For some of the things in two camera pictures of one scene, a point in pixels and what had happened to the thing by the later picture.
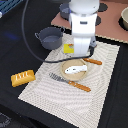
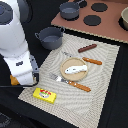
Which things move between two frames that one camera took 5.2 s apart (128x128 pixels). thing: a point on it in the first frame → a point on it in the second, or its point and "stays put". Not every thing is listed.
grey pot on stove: x=64 y=9 stays put
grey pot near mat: x=51 y=37 stays put
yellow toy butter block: x=67 y=49 → x=44 y=95
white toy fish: x=75 y=69 stays put
